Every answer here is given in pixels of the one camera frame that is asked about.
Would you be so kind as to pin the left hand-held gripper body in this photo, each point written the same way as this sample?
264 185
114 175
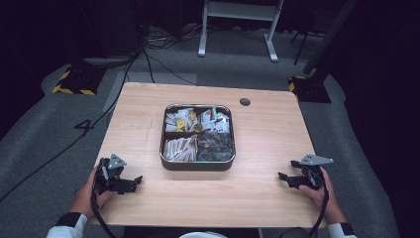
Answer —
110 180

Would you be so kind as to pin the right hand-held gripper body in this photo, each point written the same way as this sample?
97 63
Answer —
312 173

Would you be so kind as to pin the dark brown compartment box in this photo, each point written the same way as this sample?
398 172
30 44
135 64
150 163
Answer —
198 165

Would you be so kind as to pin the pile of dark packets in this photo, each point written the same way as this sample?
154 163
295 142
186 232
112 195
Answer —
216 147

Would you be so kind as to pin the person's left hand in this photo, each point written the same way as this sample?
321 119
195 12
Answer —
85 198

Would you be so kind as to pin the person's right hand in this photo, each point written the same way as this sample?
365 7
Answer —
325 201

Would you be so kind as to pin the pile of white brown sticks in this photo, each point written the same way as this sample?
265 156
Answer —
180 148

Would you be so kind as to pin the pile of white yellow packets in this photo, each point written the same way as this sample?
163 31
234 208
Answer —
180 120

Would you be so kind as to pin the black yellow striped base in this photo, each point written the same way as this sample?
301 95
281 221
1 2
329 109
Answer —
310 91
77 82

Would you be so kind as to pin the dark round table grommet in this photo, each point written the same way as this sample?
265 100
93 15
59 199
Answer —
245 101

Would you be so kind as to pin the person's white torso clothing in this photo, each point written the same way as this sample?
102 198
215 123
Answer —
201 235

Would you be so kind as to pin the pile of white red packets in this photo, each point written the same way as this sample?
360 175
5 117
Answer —
214 120

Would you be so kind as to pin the black tripod stand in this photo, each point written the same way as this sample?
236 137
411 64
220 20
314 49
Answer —
302 46

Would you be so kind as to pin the black slanted pole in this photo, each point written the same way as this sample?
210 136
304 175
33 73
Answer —
330 36

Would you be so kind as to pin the white metal stand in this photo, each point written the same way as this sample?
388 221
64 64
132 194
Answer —
239 11

